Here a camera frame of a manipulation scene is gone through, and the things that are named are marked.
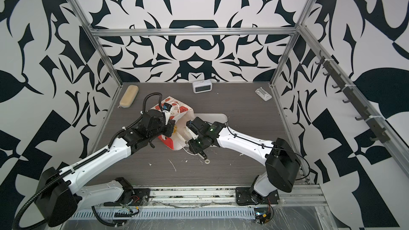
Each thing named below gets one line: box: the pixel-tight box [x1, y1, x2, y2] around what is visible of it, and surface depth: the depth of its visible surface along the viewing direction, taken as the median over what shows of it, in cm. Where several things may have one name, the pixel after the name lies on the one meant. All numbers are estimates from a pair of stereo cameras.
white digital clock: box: [192, 79, 213, 94], surface depth 114 cm
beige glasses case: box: [119, 84, 139, 109], surface depth 110 cm
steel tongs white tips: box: [197, 150, 210, 165], surface depth 75 cm
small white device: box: [255, 86, 273, 102], surface depth 116 cm
